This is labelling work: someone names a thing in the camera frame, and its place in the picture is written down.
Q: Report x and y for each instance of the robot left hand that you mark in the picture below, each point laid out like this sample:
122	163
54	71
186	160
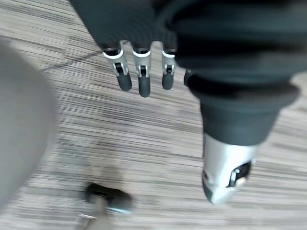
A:
216	48

